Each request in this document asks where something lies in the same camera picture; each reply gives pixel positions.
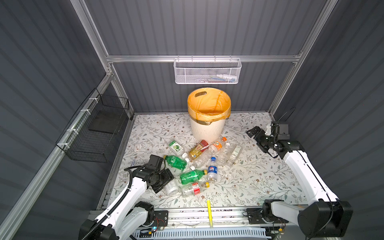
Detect pepsi bottle blue cap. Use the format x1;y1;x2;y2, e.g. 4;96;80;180
207;156;219;183

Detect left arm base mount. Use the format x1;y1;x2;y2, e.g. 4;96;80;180
141;210;169;228

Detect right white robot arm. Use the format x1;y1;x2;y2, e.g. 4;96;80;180
246;122;353;240

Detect clear bottle white cap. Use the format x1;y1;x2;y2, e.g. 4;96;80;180
217;143;231;166

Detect green soda bottle yellow cap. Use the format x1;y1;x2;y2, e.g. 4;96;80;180
180;170;208;185

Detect clear bottle red label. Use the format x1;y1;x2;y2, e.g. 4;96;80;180
181;182;210;197

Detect black wire mesh basket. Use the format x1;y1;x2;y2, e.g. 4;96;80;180
57;89;132;163

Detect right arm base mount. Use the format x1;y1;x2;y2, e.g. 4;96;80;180
245;208;288;225

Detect clear long bottle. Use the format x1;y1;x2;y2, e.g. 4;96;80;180
193;148;216;169

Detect white bottle in basket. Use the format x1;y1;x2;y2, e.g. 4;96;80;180
217;74;238;83

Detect yellow marker on rail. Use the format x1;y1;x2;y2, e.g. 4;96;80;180
207;200;213;228

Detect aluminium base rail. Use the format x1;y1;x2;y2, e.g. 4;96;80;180
88;205;326;230

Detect clear bottle green label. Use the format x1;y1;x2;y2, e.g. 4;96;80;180
225;145;243;169

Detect white ribbed cable tray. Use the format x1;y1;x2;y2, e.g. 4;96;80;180
132;227;272;240

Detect orange label bottle orange cap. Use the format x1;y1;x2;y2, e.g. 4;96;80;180
210;137;227;152

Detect white plastic waste bin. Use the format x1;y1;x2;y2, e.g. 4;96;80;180
190;117;226;143

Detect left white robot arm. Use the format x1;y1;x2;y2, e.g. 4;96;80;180
78;155;174;240

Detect orange bin liner bag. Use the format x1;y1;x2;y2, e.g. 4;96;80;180
187;88;232;126

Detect white wire mesh basket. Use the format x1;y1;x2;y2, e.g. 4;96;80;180
173;57;242;85

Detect yellow tea bottle red label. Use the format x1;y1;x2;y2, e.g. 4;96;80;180
189;140;209;160

